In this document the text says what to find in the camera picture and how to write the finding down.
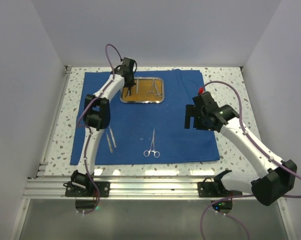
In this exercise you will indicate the steel forceps with ring handles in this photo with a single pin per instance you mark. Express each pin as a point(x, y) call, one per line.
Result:
point(152, 149)

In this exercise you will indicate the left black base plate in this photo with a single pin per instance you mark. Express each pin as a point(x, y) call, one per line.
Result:
point(78, 191)

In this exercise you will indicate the steel tweezers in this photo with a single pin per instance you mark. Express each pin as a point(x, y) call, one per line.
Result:
point(137, 85)
point(128, 92)

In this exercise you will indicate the red cable connector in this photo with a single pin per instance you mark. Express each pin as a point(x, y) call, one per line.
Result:
point(201, 90)

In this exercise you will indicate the steel scissors with ring handles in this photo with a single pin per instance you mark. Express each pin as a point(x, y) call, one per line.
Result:
point(154, 91)

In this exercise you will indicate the blue surgical cloth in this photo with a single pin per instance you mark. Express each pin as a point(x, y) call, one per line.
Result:
point(133, 123)

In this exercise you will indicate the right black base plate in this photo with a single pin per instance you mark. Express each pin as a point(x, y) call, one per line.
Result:
point(209, 188)

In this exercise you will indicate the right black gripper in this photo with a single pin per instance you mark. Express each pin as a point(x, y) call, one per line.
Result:
point(192, 111)

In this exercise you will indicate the steel tray with orange mat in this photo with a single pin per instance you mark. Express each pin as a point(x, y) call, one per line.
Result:
point(145, 84)

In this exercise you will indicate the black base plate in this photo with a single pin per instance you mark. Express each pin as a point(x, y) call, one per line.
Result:
point(78, 191)
point(209, 188)

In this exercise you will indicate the aluminium rail frame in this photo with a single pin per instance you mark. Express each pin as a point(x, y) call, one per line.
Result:
point(146, 202)

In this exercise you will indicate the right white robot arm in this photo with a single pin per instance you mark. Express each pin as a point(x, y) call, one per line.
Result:
point(274, 177)

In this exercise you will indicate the steel scalpel handle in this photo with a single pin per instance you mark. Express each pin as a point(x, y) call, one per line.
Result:
point(112, 137)
point(109, 143)

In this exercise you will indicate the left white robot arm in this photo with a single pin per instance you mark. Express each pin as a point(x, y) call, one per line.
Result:
point(96, 118)

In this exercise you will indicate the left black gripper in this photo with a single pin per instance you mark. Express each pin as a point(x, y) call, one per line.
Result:
point(132, 83)

